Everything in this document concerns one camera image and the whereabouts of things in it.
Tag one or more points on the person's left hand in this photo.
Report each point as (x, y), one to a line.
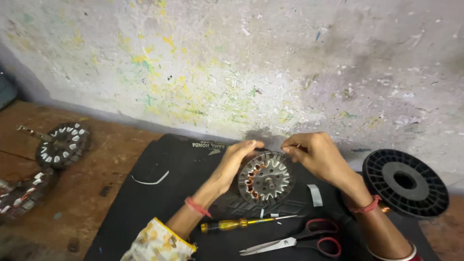
(232, 163)

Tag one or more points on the person's right hand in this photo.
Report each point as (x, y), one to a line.
(319, 154)

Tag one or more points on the person's left fingers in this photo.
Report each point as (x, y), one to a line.
(250, 145)

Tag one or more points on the metal stator with copper winding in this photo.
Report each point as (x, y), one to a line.
(268, 179)

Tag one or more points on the red thread wristband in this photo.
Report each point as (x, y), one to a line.
(197, 207)
(366, 208)

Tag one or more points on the white insulation paper strip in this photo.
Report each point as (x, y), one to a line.
(315, 195)

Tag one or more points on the curved thin white strip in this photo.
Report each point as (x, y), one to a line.
(150, 182)

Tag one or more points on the black rubber mat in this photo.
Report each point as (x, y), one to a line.
(163, 217)

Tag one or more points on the floral yellow white sleeve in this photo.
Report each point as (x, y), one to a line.
(159, 243)

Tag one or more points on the stator with shaft and white inserts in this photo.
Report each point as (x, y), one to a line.
(63, 145)

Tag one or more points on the white and red bangle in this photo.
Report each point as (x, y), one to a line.
(402, 257)

